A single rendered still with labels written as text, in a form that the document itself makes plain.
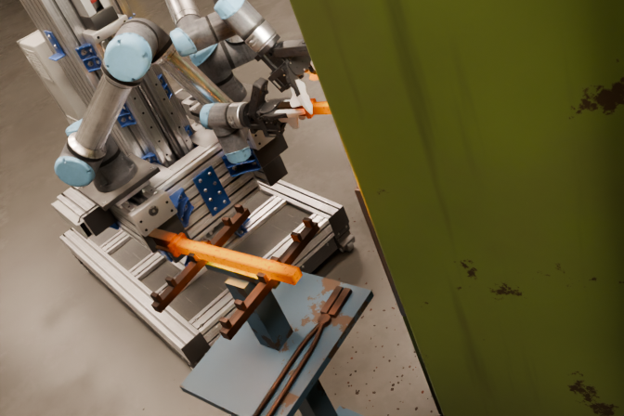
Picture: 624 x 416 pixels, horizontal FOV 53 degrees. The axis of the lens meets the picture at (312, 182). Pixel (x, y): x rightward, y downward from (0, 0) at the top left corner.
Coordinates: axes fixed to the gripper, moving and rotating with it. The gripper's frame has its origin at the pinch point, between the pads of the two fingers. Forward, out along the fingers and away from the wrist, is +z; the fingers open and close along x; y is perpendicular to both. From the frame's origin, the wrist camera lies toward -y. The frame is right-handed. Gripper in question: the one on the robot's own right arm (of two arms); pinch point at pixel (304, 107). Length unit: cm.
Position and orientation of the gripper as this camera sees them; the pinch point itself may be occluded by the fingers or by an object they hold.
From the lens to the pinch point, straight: 167.9
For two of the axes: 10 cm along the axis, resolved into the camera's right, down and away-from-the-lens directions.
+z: 8.5, 0.4, -5.3
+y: 3.1, 7.7, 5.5
